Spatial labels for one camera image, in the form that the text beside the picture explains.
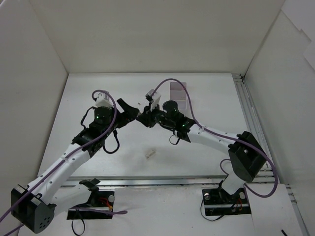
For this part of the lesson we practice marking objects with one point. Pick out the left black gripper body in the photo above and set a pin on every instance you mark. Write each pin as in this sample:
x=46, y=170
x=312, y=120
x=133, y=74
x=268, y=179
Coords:
x=122, y=116

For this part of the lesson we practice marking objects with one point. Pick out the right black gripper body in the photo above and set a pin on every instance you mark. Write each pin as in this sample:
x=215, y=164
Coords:
x=149, y=118

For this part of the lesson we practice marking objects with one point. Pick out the cream white eraser block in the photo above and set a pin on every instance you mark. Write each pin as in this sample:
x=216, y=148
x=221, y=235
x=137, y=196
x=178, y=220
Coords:
x=150, y=153

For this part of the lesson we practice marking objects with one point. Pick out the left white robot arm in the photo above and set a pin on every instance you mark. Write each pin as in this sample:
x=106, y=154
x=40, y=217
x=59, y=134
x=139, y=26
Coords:
x=35, y=205

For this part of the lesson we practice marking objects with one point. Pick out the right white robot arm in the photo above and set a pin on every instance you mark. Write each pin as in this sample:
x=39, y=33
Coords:
x=244, y=151

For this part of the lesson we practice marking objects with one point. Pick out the white compartment organizer box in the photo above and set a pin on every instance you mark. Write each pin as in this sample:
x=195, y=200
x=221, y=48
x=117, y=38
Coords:
x=178, y=94

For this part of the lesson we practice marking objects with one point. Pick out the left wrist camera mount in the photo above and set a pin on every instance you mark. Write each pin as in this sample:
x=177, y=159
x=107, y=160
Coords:
x=103, y=100

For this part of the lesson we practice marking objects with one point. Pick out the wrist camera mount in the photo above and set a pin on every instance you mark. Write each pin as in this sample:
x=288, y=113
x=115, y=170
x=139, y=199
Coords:
x=153, y=97
x=103, y=100

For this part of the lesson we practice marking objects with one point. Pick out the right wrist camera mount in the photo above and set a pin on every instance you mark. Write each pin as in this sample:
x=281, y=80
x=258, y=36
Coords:
x=153, y=97

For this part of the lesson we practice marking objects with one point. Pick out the aluminium frame rail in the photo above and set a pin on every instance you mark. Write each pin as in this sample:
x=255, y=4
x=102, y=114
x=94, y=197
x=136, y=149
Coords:
x=162, y=195

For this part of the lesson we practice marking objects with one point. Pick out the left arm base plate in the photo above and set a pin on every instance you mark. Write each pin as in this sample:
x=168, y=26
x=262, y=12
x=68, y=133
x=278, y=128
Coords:
x=102, y=201

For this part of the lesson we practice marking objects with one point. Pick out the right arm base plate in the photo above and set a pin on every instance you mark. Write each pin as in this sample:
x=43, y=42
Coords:
x=217, y=203

